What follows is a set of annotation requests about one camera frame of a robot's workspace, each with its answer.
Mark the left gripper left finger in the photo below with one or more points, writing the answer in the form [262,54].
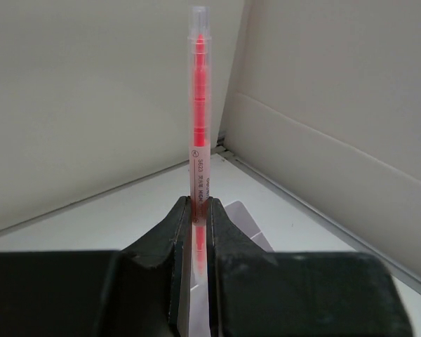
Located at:
[142,290]

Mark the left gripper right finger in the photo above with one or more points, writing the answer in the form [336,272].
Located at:
[253,292]

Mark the red highlighter pen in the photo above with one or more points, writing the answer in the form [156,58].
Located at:
[199,43]

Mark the left white compartment container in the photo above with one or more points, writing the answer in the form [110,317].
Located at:
[198,314]

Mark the aluminium side rail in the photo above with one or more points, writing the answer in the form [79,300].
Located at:
[348,237]

